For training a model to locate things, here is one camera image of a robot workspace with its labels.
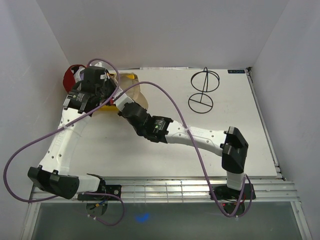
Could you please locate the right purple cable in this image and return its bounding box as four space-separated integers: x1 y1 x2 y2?
109 81 254 218

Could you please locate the beige baseball cap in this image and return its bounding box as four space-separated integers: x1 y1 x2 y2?
117 72 149 110

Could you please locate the black wire hat stand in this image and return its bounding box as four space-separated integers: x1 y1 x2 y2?
187 67 220 114

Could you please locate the purple baseball cap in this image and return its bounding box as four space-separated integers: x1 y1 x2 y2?
72 66 86 89

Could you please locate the aluminium rail frame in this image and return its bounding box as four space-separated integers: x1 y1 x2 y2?
28 176 301 203

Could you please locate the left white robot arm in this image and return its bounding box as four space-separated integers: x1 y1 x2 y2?
27 66 116 200

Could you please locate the yellow plastic bin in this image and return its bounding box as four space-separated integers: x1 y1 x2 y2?
98 73 118 112

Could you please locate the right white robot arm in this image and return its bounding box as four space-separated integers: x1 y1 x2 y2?
114 91 249 199

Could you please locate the red baseball cap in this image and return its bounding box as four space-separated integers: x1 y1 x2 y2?
62 64 85 93

